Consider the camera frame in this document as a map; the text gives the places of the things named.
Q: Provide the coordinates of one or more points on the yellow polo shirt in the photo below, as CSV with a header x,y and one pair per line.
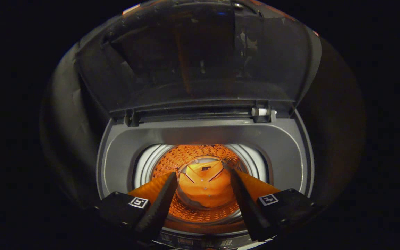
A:
x,y
205,187

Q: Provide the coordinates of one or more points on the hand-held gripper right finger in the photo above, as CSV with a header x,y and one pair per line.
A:
x,y
247,206

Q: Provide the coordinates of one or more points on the grey washing machine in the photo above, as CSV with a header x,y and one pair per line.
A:
x,y
203,133

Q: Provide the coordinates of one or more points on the dark transparent washing machine lid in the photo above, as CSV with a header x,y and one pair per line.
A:
x,y
203,52

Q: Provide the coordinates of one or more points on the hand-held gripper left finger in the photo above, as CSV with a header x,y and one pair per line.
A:
x,y
161,208

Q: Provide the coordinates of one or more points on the black backdrop cloth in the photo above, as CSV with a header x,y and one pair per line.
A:
x,y
335,121

